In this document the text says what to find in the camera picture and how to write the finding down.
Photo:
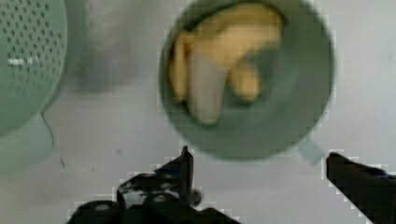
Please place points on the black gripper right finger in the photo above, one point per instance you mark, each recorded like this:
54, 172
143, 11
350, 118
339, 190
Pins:
371, 190

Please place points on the green mug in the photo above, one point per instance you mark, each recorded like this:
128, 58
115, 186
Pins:
297, 85

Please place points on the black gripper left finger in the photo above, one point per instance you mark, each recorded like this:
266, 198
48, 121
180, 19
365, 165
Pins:
164, 196

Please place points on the peeled yellow toy banana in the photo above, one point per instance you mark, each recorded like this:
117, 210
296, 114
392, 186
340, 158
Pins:
212, 56

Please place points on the green perforated colander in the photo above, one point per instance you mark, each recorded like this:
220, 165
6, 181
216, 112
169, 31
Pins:
41, 47

